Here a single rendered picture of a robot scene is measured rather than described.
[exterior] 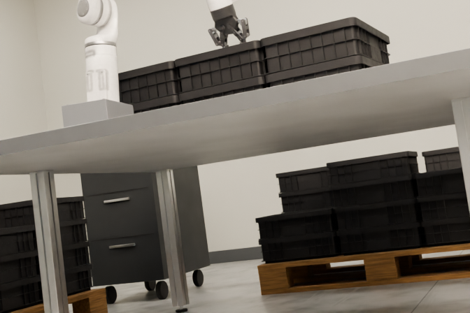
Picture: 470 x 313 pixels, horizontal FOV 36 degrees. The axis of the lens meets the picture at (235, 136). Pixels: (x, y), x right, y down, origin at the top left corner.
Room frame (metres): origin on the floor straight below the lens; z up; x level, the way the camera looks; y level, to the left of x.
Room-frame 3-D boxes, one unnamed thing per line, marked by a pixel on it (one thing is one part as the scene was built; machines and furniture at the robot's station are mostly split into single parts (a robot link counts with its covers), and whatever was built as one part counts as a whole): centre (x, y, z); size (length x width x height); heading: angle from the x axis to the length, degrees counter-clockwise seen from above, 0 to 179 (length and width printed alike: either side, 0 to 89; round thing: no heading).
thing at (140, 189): (4.28, 0.58, 0.45); 0.62 x 0.45 x 0.90; 158
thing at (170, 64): (2.51, 0.21, 0.92); 0.40 x 0.30 x 0.02; 154
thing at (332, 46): (2.25, -0.33, 0.87); 0.40 x 0.30 x 0.11; 154
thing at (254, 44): (2.38, -0.06, 0.92); 0.40 x 0.30 x 0.02; 154
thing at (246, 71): (2.38, -0.06, 0.87); 0.40 x 0.30 x 0.11; 154
